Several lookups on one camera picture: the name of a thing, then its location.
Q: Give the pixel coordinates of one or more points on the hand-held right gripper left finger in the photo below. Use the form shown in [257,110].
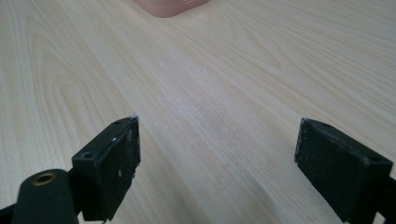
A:
[106,174]

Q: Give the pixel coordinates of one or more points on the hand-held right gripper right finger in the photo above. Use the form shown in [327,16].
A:
[339,168]

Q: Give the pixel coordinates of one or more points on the pink plastic container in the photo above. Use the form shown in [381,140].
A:
[169,6]

